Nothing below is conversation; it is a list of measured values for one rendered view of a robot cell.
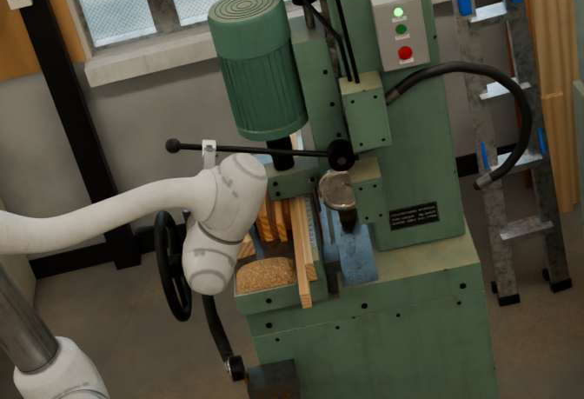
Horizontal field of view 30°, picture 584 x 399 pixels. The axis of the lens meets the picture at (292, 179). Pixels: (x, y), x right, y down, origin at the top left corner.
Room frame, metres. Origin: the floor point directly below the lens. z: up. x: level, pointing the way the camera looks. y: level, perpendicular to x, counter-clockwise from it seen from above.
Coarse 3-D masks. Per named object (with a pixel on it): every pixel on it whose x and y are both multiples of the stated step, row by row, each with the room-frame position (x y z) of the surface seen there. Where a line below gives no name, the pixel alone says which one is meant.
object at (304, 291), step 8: (296, 200) 2.24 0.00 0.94; (296, 208) 2.21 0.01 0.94; (296, 216) 2.17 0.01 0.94; (296, 224) 2.14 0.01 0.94; (296, 232) 2.11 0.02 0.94; (296, 240) 2.08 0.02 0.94; (296, 248) 2.05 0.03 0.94; (296, 256) 2.01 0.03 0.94; (296, 264) 1.98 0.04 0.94; (304, 264) 1.98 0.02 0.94; (304, 272) 1.95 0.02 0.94; (304, 280) 1.92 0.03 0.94; (304, 288) 1.89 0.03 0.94; (304, 296) 1.87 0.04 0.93; (304, 304) 1.87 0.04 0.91
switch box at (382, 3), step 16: (384, 0) 2.08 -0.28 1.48; (400, 0) 2.06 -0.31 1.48; (416, 0) 2.06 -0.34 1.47; (384, 16) 2.06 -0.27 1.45; (400, 16) 2.06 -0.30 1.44; (416, 16) 2.06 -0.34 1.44; (384, 32) 2.06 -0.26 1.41; (416, 32) 2.06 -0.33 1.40; (384, 48) 2.06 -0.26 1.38; (400, 48) 2.06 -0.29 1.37; (416, 48) 2.06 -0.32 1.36; (384, 64) 2.07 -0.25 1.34; (400, 64) 2.06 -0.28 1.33; (416, 64) 2.06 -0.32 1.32
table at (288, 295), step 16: (272, 160) 2.52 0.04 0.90; (256, 240) 2.17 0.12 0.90; (288, 240) 2.14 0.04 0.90; (256, 256) 2.11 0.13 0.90; (272, 256) 2.09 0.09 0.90; (288, 256) 2.08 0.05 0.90; (272, 288) 1.97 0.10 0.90; (288, 288) 1.97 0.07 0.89; (320, 288) 1.96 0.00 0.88; (240, 304) 1.98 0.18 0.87; (256, 304) 1.97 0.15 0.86; (272, 304) 1.97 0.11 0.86; (288, 304) 1.97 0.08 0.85
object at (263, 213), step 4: (264, 200) 2.22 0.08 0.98; (264, 204) 2.20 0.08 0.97; (264, 208) 2.19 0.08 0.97; (260, 212) 2.17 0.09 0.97; (264, 212) 2.17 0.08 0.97; (260, 216) 2.16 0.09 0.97; (264, 216) 2.16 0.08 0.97; (268, 216) 2.17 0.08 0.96; (264, 220) 2.16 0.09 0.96; (268, 220) 2.16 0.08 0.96; (264, 224) 2.16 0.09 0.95; (268, 224) 2.16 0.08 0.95; (264, 228) 2.16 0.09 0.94; (268, 228) 2.16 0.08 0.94; (264, 232) 2.16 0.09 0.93; (268, 232) 2.16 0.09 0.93; (268, 236) 2.16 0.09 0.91; (272, 236) 2.16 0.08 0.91; (268, 240) 2.16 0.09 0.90; (272, 240) 2.16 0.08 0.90
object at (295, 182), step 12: (300, 156) 2.28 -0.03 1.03; (312, 156) 2.27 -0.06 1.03; (300, 168) 2.23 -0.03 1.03; (312, 168) 2.22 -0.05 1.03; (276, 180) 2.22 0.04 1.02; (288, 180) 2.22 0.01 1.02; (300, 180) 2.22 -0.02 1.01; (276, 192) 2.22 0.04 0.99; (288, 192) 2.22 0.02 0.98; (300, 192) 2.22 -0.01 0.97; (312, 192) 2.22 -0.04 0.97
